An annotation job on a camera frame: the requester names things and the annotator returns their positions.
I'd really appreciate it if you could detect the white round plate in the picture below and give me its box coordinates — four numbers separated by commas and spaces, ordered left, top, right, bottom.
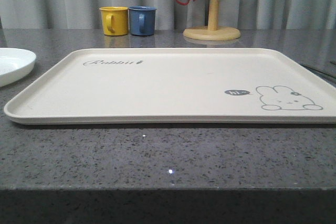
1, 48, 36, 87

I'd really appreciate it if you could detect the cream rabbit serving tray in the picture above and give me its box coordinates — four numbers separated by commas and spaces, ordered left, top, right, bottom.
4, 48, 335, 124

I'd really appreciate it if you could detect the wooden mug tree stand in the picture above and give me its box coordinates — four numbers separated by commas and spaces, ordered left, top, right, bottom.
183, 0, 240, 41

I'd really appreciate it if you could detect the blue enamel mug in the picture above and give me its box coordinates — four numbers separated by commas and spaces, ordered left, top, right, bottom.
128, 6, 156, 36

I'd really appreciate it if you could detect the yellow enamel mug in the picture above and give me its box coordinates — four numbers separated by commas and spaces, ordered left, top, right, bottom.
99, 6, 129, 36

